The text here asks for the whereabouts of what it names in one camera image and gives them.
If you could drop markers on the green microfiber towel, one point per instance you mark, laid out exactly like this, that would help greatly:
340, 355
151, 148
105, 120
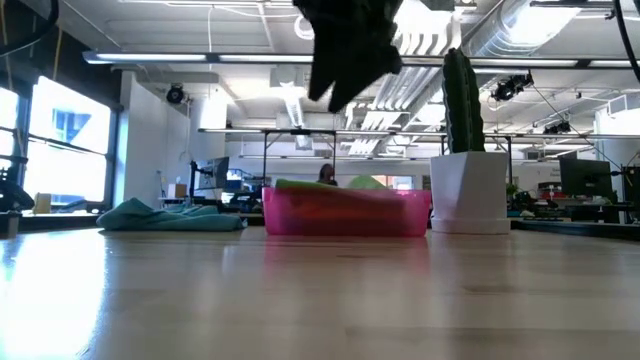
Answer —
300, 184

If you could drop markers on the monitor on black arm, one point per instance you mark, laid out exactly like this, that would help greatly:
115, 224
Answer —
219, 172

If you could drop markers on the black equipment stand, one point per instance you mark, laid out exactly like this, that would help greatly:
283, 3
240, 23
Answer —
12, 192

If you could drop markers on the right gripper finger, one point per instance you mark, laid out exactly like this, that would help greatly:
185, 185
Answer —
332, 75
367, 82

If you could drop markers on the dark teal microfiber towel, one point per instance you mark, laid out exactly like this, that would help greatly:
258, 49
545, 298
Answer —
170, 219

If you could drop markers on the person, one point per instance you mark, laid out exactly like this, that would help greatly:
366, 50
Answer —
327, 175

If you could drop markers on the black metal frame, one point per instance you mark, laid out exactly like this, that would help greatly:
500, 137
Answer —
300, 132

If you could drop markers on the black computer monitor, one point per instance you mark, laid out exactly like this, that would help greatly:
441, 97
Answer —
585, 177

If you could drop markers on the pale yellow box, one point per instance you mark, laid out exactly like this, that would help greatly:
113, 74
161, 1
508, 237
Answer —
42, 203

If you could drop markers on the green cactus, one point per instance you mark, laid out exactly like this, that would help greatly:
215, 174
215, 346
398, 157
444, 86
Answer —
462, 105

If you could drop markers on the pink translucent plastic bin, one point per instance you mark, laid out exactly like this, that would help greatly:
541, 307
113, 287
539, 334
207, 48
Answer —
345, 212

